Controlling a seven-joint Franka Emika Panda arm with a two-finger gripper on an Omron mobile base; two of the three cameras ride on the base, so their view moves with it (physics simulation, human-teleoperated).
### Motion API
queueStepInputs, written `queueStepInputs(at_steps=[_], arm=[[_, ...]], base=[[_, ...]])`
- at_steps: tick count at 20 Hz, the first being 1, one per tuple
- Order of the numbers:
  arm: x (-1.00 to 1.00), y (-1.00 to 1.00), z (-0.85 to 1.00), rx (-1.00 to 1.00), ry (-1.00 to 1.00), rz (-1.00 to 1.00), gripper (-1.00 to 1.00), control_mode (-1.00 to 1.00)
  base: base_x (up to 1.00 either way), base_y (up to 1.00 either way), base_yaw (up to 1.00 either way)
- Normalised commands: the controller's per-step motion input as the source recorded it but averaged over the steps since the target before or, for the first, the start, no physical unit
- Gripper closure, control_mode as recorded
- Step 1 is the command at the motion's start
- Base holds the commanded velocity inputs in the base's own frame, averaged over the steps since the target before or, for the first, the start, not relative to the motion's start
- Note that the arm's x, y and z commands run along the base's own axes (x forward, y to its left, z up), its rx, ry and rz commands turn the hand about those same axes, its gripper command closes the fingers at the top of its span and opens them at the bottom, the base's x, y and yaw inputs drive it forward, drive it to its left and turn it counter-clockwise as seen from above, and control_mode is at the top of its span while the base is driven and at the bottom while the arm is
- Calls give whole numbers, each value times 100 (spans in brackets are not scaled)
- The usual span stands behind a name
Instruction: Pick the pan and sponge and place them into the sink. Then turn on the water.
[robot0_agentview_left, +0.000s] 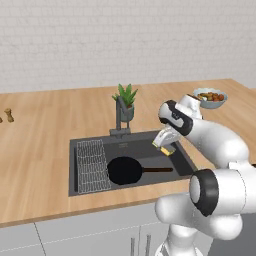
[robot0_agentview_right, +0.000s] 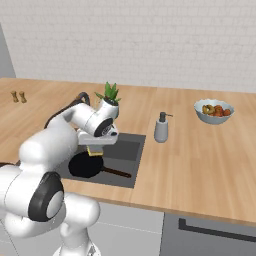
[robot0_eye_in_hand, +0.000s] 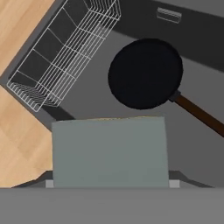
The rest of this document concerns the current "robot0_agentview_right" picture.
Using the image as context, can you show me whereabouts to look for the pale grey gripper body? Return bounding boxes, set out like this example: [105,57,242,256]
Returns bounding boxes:
[76,129,119,152]

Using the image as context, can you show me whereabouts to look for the yellow green sponge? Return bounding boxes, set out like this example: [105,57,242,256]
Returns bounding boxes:
[86,148,104,158]

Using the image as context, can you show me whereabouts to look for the black frying pan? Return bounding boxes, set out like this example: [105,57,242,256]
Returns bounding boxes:
[67,151,133,179]

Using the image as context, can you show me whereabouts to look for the dark grey sink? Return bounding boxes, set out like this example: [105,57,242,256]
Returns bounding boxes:
[55,131,147,190]

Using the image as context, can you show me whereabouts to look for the green plant in white pot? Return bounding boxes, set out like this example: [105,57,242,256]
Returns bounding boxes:
[94,81,122,117]

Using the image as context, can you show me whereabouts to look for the black curved tap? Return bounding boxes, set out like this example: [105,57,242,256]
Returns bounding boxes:
[44,91,92,130]

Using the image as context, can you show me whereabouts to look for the grey soap dispenser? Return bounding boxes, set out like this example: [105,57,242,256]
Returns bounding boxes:
[153,111,174,144]

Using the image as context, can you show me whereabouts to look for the white drawer front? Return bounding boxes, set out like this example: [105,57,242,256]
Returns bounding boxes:
[96,200,165,235]

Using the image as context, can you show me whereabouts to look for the white cupboard door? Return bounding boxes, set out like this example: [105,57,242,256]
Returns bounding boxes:
[87,222,163,256]

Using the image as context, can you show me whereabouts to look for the yellow green fruit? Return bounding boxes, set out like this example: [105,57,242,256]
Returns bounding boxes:
[201,104,216,116]

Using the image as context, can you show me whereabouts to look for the pale blue bowl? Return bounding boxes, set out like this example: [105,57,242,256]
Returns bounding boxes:
[193,98,236,126]

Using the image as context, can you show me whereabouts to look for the grey tall cabinet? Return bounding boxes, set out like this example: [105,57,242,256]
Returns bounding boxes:
[0,22,17,80]

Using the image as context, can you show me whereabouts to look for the orange fruit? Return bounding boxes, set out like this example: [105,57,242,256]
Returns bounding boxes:
[213,105,225,118]

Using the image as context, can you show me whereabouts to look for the grey dishwasher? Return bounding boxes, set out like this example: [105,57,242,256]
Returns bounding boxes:
[159,212,256,256]

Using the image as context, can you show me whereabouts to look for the black dishwasher handle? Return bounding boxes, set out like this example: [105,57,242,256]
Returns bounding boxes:
[178,217,256,243]

